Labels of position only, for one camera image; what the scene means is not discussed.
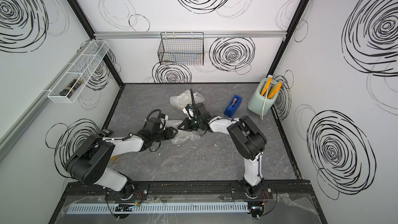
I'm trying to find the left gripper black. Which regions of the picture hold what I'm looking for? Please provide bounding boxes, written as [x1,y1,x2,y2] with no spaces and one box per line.
[152,126,179,143]

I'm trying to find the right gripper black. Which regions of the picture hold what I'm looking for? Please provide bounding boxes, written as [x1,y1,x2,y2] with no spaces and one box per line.
[177,118,203,132]

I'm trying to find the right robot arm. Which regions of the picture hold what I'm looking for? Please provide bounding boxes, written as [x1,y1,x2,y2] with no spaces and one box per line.
[178,103,267,199]

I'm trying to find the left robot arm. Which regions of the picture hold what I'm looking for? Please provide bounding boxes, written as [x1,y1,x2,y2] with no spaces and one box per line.
[64,114,178,200]

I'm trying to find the blue tape dispenser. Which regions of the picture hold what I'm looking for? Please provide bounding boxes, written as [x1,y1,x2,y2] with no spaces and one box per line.
[224,95,242,117]

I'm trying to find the yellow block with black cap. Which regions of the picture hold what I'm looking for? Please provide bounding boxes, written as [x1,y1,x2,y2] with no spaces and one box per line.
[110,155,120,162]

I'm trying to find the small black box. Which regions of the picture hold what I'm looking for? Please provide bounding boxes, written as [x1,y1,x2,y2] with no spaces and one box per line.
[99,129,113,138]

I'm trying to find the mint green toaster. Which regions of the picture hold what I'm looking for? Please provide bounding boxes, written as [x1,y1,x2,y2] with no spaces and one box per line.
[248,75,282,119]

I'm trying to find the dark bottle in shelf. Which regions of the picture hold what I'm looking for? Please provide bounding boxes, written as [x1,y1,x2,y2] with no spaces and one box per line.
[59,78,83,98]

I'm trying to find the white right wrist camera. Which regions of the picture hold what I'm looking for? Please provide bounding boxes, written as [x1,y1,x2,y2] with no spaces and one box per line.
[183,104,196,119]

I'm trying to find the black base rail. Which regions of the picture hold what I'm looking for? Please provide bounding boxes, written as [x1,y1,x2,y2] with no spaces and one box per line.
[61,180,315,201]

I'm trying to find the black wire wall basket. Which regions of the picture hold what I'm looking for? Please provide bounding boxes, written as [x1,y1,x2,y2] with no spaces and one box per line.
[158,37,205,65]

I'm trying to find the white slotted cable duct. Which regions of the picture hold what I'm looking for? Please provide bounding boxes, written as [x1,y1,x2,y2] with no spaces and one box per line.
[66,202,249,215]

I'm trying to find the white toaster power cable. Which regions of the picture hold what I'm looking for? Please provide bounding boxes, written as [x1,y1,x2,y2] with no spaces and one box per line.
[260,74,274,121]

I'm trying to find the horizontal aluminium wall rail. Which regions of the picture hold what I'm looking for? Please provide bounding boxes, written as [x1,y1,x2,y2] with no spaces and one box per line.
[94,30,287,39]

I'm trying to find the white wire wall shelf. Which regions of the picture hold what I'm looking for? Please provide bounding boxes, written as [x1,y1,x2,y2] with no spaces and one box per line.
[47,40,109,104]

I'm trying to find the left wall aluminium rail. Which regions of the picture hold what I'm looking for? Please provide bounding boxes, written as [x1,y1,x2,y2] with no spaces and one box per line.
[1,38,93,162]

